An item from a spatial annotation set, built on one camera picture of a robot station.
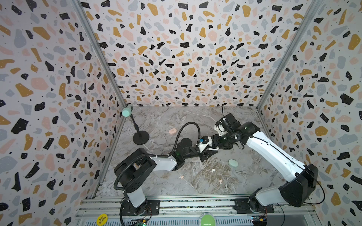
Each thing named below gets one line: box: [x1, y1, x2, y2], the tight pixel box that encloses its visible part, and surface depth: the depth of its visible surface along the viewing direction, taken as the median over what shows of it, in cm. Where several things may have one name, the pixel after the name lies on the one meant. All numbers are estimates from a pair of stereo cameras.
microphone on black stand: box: [121, 103, 150, 146], surface depth 102 cm
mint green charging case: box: [228, 158, 239, 168], surface depth 92 cm
